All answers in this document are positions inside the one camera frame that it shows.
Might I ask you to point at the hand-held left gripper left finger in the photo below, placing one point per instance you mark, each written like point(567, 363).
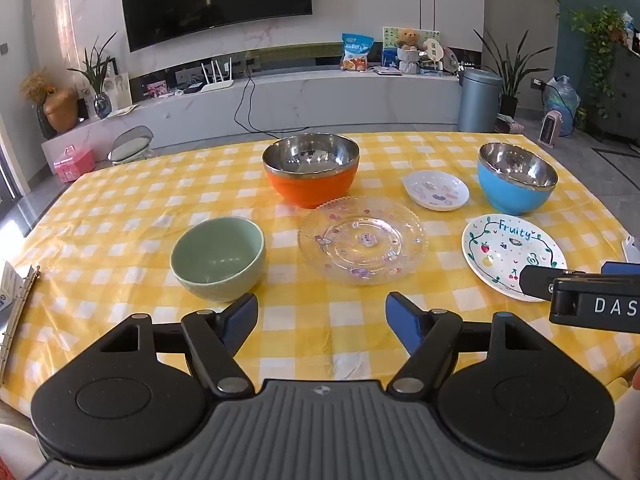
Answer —
point(239, 322)

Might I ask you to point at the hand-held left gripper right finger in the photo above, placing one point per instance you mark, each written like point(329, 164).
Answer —
point(402, 322)

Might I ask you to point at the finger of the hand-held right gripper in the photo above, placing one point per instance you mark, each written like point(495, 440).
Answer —
point(542, 284)
point(622, 268)

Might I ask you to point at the white fruit-painted plate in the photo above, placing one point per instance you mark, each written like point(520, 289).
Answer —
point(500, 255)

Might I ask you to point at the green ceramic bowl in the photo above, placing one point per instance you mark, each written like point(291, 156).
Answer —
point(215, 255)

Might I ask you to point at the clear glass patterned plate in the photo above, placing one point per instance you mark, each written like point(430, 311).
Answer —
point(362, 242)

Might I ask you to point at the blue steel bowl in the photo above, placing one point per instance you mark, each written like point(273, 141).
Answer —
point(510, 195)

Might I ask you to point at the small white printed plate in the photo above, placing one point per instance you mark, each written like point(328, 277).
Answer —
point(435, 190)

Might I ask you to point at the orange steel bowl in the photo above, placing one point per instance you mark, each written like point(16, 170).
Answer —
point(312, 185)

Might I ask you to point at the white phone stand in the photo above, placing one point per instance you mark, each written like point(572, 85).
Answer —
point(631, 242)

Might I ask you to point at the yellow checkered tablecloth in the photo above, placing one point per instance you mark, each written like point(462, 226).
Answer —
point(125, 220)

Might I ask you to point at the pink slippers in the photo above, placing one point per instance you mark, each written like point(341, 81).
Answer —
point(510, 124)

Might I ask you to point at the blue bagged water bottle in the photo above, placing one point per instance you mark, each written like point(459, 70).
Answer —
point(565, 105)

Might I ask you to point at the grey side cabinet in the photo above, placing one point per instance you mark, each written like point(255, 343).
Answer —
point(622, 95)

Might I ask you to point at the grey round trash can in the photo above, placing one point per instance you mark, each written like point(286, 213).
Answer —
point(479, 102)

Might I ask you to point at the round grey stool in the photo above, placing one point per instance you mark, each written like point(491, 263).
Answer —
point(131, 146)

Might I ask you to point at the long-leaf potted floor plant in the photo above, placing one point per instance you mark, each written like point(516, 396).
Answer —
point(510, 75)

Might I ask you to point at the pink storage box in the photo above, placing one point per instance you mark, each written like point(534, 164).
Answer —
point(74, 164)

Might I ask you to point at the trailing green cabinet plant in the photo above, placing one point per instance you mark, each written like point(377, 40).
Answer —
point(597, 35)

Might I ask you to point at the white marble tv console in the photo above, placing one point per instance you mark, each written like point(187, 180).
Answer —
point(325, 100)

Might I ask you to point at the white wifi router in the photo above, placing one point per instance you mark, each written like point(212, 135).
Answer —
point(216, 84)

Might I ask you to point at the round paper fan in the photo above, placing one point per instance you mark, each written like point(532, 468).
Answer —
point(433, 50)

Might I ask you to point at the white cloth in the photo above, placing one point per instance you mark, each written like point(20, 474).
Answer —
point(15, 452)

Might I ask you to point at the green plant in blue vase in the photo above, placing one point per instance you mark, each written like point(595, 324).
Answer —
point(101, 102)

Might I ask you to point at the blue snack bag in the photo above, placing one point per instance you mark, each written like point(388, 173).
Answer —
point(356, 52)

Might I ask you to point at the brown vase with dried flowers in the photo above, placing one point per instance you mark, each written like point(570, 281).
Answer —
point(60, 110)

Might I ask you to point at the brown teddy bear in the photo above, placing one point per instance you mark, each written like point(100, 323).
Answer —
point(408, 39)

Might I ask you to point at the green printed card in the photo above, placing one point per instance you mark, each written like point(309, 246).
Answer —
point(390, 40)

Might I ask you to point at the small photo frame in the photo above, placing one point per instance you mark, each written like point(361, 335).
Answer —
point(156, 89)

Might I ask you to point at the white picture frame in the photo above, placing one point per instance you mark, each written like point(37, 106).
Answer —
point(120, 91)

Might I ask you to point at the black wall television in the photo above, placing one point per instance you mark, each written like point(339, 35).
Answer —
point(210, 0)

